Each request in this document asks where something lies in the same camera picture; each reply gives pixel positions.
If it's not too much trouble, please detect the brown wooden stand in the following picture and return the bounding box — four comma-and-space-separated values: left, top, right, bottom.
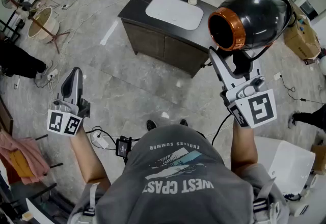
0, 0, 71, 54

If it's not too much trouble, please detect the person's black left shoe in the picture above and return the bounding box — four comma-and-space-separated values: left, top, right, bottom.
146, 119, 158, 132

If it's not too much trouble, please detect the black power adapter on floor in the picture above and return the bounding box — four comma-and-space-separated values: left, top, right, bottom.
115, 136, 133, 158

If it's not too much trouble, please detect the black orange-ringed hair dryer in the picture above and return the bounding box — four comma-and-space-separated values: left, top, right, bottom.
207, 0, 293, 76

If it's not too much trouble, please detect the white power strip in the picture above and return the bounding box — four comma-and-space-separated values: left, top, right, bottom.
92, 131, 110, 149

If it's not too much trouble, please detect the small cardboard box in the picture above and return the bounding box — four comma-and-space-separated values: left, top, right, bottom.
310, 145, 326, 176

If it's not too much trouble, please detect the person's left forearm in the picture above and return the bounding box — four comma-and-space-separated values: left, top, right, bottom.
69, 126, 112, 185

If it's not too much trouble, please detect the beige drum lampshade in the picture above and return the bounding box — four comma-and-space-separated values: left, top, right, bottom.
27, 6, 60, 44

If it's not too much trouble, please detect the person's right forearm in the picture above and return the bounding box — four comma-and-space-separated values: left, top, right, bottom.
230, 116, 258, 175

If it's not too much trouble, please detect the dark vanity cabinet with sink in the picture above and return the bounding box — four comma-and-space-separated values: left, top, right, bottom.
117, 0, 218, 79

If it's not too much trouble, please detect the large cardboard box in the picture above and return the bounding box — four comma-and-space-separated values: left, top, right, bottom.
283, 1, 322, 60

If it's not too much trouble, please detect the yellow cloth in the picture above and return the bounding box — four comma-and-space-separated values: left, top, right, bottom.
9, 150, 34, 178

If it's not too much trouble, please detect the white plastic tub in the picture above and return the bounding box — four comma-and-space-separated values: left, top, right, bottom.
254, 136, 317, 194

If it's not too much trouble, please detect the person's grey printed shirt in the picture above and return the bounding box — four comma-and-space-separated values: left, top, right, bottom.
67, 123, 291, 224

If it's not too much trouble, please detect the pink cloth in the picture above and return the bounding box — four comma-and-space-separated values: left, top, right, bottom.
0, 131, 50, 184

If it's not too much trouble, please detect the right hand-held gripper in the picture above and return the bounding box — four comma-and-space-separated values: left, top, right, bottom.
208, 46, 278, 128

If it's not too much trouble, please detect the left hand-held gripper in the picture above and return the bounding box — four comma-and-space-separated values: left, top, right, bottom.
47, 67, 91, 137

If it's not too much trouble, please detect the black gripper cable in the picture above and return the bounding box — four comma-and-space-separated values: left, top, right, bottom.
85, 126, 118, 144
210, 113, 233, 146

